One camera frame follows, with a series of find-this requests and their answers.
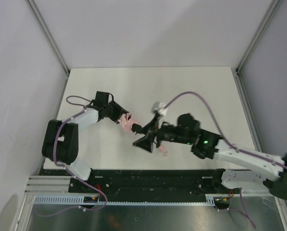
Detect pink folding umbrella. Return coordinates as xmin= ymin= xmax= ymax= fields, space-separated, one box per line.
xmin=118 ymin=112 xmax=169 ymax=156

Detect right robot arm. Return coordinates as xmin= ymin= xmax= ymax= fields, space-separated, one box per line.
xmin=131 ymin=113 xmax=287 ymax=200

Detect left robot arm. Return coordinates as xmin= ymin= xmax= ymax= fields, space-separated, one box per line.
xmin=41 ymin=91 xmax=129 ymax=181

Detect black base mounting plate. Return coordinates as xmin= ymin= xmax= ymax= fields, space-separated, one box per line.
xmin=68 ymin=169 xmax=241 ymax=203

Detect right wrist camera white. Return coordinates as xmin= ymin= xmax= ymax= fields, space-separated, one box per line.
xmin=151 ymin=102 xmax=168 ymax=119

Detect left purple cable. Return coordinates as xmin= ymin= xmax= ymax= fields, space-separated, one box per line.
xmin=35 ymin=95 xmax=109 ymax=216

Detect purple cable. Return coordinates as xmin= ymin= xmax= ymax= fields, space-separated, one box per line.
xmin=35 ymin=95 xmax=109 ymax=216
xmin=163 ymin=91 xmax=287 ymax=228

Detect grey cable duct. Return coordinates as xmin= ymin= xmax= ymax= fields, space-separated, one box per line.
xmin=34 ymin=195 xmax=220 ymax=206

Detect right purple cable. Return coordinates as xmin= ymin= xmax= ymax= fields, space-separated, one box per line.
xmin=163 ymin=91 xmax=287 ymax=228

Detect left aluminium frame post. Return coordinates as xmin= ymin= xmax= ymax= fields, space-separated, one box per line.
xmin=25 ymin=0 xmax=70 ymax=77

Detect aluminium frame post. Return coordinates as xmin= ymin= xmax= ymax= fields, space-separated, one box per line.
xmin=236 ymin=0 xmax=283 ymax=74
xmin=25 ymin=0 xmax=70 ymax=77

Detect right aluminium frame post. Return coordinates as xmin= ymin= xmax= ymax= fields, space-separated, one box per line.
xmin=236 ymin=0 xmax=283 ymax=74

